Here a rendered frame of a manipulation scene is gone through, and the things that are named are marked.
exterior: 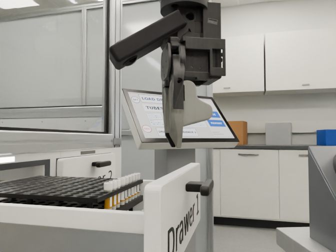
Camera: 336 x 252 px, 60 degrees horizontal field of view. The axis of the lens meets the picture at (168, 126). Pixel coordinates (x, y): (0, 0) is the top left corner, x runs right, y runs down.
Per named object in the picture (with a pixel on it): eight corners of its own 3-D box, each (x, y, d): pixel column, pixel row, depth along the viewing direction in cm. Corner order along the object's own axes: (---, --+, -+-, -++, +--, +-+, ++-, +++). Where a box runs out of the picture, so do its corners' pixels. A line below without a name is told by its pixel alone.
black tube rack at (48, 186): (142, 214, 53) (143, 179, 54) (97, 250, 36) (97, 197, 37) (38, 207, 59) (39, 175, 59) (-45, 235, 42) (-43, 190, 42)
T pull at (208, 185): (213, 187, 45) (213, 178, 46) (208, 197, 38) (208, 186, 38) (191, 186, 46) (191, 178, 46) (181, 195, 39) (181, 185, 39)
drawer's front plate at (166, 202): (200, 219, 56) (200, 162, 57) (160, 299, 28) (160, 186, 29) (191, 219, 57) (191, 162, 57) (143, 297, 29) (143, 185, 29)
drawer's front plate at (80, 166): (115, 186, 95) (115, 153, 95) (62, 207, 67) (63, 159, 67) (110, 186, 95) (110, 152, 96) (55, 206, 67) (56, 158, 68)
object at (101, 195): (143, 182, 54) (143, 179, 54) (97, 203, 37) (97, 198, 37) (133, 182, 54) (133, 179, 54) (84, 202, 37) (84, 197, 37)
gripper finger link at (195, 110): (218, 145, 38) (214, 78, 40) (173, 145, 37) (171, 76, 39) (210, 147, 41) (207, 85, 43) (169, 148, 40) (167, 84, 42)
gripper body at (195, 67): (226, 80, 40) (225, -6, 40) (165, 78, 38) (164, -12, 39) (209, 89, 47) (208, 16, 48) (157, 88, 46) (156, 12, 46)
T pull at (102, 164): (111, 165, 84) (111, 160, 84) (99, 167, 77) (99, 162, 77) (100, 165, 85) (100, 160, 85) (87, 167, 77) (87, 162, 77)
